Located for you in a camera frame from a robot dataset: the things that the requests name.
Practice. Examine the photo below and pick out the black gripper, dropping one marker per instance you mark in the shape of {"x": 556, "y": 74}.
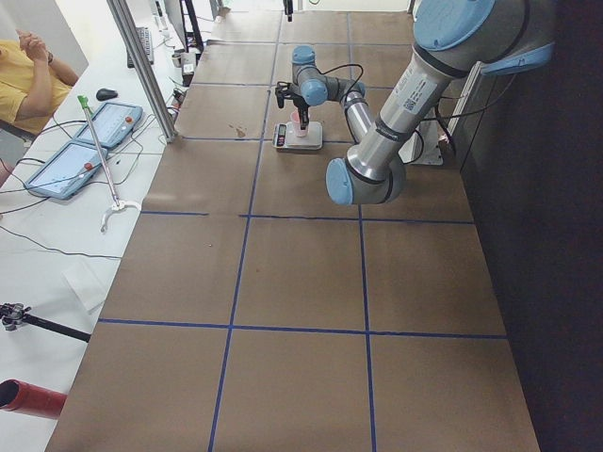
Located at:
{"x": 300, "y": 108}

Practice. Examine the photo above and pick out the pink cup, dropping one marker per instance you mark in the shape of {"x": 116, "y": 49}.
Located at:
{"x": 296, "y": 123}

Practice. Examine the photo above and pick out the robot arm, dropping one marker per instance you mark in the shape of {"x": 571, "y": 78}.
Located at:
{"x": 450, "y": 38}

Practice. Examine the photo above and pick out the digital kitchen scale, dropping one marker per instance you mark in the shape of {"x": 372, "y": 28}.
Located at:
{"x": 286, "y": 139}

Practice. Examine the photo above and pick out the black keyboard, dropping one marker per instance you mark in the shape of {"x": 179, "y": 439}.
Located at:
{"x": 145, "y": 39}

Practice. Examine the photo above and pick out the upper teach pendant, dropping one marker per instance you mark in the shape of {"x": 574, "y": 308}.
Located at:
{"x": 113, "y": 122}

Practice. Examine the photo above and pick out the teach pendant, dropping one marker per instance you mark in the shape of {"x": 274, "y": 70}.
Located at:
{"x": 113, "y": 122}
{"x": 66, "y": 172}

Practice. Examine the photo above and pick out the black computer mouse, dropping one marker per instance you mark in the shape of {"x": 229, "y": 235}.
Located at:
{"x": 106, "y": 94}

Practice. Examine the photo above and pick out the lower teach pendant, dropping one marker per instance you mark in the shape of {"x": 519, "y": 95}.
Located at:
{"x": 66, "y": 172}

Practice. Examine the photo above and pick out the person in yellow shirt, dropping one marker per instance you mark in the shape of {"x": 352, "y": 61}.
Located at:
{"x": 34, "y": 82}

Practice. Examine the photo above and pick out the red cylinder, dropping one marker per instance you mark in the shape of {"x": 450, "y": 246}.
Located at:
{"x": 26, "y": 398}

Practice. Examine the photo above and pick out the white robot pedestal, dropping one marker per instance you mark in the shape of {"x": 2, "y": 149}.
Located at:
{"x": 423, "y": 147}

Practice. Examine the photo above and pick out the green handled reacher grabber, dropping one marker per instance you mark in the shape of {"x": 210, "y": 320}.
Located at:
{"x": 118, "y": 204}

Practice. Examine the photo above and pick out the aluminium frame post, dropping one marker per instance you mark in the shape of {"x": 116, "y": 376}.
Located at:
{"x": 126, "y": 26}

